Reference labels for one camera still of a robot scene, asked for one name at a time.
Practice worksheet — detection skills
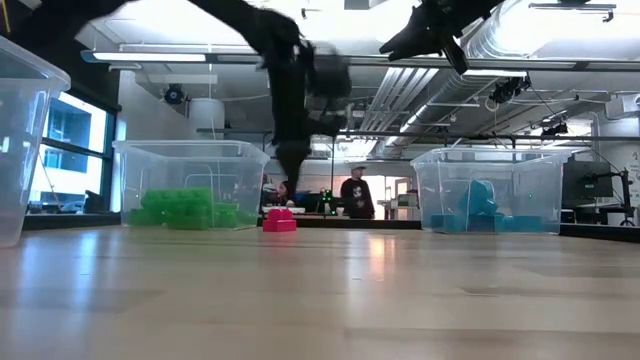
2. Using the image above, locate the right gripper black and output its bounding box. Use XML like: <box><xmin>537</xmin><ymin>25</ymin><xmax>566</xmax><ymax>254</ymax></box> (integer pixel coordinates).
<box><xmin>379</xmin><ymin>0</ymin><xmax>504</xmax><ymax>76</ymax></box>

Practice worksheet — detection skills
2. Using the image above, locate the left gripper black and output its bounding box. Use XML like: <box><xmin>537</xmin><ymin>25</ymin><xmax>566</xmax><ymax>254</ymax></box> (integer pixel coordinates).
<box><xmin>264</xmin><ymin>34</ymin><xmax>351</xmax><ymax>194</ymax></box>

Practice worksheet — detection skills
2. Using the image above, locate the seated person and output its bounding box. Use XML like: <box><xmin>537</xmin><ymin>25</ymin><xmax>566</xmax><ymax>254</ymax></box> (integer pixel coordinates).
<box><xmin>276</xmin><ymin>180</ymin><xmax>297</xmax><ymax>208</ymax></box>

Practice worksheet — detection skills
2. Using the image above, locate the thin black vertical pole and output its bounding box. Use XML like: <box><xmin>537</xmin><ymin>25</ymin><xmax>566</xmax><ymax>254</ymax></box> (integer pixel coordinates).
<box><xmin>329</xmin><ymin>138</ymin><xmax>337</xmax><ymax>197</ymax></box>

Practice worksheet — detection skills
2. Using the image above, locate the black device with green light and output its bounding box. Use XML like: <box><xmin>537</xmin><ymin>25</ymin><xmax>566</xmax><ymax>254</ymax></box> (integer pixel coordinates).
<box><xmin>317</xmin><ymin>187</ymin><xmax>344</xmax><ymax>211</ymax></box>

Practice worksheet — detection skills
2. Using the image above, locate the red toy building block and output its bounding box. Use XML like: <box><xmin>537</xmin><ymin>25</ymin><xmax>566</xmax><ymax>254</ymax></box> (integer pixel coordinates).
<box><xmin>262</xmin><ymin>208</ymin><xmax>298</xmax><ymax>234</ymax></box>

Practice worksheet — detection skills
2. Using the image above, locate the short ceiling light panel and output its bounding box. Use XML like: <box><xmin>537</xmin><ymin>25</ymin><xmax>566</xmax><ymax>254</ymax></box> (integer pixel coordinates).
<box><xmin>457</xmin><ymin>68</ymin><xmax>530</xmax><ymax>78</ymax></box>

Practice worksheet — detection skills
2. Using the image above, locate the black horizontal bar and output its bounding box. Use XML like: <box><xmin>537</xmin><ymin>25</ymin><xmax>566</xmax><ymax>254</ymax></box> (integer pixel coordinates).
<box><xmin>195</xmin><ymin>127</ymin><xmax>640</xmax><ymax>143</ymax></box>

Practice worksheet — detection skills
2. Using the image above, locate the standing person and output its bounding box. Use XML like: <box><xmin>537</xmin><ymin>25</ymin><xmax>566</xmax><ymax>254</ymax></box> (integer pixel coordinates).
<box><xmin>340</xmin><ymin>164</ymin><xmax>376</xmax><ymax>221</ymax></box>

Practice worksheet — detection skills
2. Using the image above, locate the white cylinder tank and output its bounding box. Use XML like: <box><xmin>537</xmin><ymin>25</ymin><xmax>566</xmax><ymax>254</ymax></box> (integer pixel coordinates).
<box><xmin>188</xmin><ymin>97</ymin><xmax>227</xmax><ymax>142</ymax></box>

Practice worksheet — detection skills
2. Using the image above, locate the clear plastic bin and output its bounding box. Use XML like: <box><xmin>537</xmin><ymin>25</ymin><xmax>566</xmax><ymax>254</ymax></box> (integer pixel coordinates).
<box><xmin>410</xmin><ymin>146</ymin><xmax>572</xmax><ymax>235</ymax></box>
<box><xmin>111</xmin><ymin>139</ymin><xmax>271</xmax><ymax>232</ymax></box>
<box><xmin>0</xmin><ymin>37</ymin><xmax>72</xmax><ymax>250</ymax></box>

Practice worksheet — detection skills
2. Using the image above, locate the white background desk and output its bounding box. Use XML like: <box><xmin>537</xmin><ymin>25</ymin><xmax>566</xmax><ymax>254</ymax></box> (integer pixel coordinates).
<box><xmin>377</xmin><ymin>188</ymin><xmax>422</xmax><ymax>222</ymax></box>

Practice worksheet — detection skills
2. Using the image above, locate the black round ceiling device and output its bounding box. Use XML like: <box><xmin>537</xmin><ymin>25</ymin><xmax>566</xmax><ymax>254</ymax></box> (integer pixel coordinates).
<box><xmin>163</xmin><ymin>83</ymin><xmax>187</xmax><ymax>107</ymax></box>

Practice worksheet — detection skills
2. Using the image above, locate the black ceiling track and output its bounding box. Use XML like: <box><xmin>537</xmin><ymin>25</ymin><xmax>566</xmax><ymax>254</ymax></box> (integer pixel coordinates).
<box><xmin>528</xmin><ymin>1</ymin><xmax>617</xmax><ymax>24</ymax></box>

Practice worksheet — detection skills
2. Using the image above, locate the long ceiling light bar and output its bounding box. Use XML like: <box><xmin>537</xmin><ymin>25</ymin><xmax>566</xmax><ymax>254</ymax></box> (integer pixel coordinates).
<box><xmin>79</xmin><ymin>47</ymin><xmax>640</xmax><ymax>71</ymax></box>

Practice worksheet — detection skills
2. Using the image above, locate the dark background object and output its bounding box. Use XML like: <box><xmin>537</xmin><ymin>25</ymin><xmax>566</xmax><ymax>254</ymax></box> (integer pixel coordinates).
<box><xmin>83</xmin><ymin>189</ymin><xmax>105</xmax><ymax>213</ymax></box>

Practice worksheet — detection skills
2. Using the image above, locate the black computer monitor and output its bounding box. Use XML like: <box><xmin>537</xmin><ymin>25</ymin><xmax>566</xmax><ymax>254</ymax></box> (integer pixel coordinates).
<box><xmin>563</xmin><ymin>160</ymin><xmax>615</xmax><ymax>210</ymax></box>

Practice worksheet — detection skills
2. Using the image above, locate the hanging black camera cluster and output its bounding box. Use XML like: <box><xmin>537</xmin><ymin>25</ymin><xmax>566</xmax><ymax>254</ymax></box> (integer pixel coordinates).
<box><xmin>541</xmin><ymin>121</ymin><xmax>570</xmax><ymax>138</ymax></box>
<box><xmin>488</xmin><ymin>74</ymin><xmax>533</xmax><ymax>105</ymax></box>

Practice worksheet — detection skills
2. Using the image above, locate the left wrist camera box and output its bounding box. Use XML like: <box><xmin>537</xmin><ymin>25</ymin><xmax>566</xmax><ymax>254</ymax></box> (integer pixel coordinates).
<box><xmin>309</xmin><ymin>47</ymin><xmax>353</xmax><ymax>100</ymax></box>

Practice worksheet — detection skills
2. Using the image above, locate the window with dark frame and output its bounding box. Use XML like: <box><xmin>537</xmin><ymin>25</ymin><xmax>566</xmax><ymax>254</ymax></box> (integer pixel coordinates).
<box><xmin>27</xmin><ymin>89</ymin><xmax>119</xmax><ymax>214</ymax></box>

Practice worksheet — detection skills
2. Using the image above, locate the white wall poster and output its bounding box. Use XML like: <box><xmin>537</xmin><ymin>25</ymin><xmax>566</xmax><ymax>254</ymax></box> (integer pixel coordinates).
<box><xmin>627</xmin><ymin>163</ymin><xmax>640</xmax><ymax>199</ymax></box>

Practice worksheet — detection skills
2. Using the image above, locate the yellow strap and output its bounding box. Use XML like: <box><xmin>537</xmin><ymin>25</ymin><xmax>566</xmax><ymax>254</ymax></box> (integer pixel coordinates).
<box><xmin>0</xmin><ymin>0</ymin><xmax>14</xmax><ymax>46</ymax></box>

